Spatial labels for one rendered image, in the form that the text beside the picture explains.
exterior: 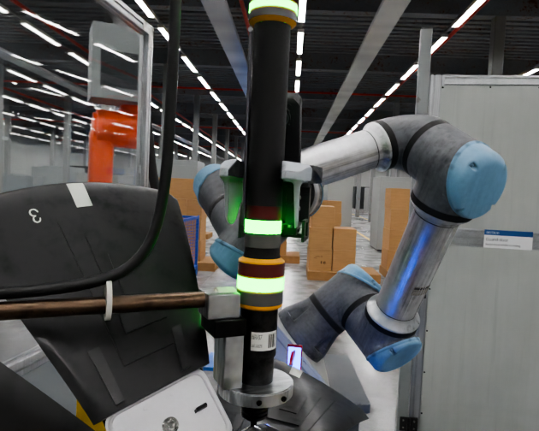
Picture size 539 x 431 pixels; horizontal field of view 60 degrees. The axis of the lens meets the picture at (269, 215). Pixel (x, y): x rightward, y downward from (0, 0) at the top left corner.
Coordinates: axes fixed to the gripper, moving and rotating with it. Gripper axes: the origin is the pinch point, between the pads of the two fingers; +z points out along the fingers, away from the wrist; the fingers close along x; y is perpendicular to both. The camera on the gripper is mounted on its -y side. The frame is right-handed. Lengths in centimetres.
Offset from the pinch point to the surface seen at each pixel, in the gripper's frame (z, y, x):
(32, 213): 0.2, 5.3, 21.2
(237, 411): -12.1, 27.5, 3.4
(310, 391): -22.6, 28.5, -4.3
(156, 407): 3.4, 20.6, 6.9
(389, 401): -298, 144, -43
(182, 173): -990, -36, 374
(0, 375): 21.1, 11.2, 7.1
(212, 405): 1.5, 20.7, 2.6
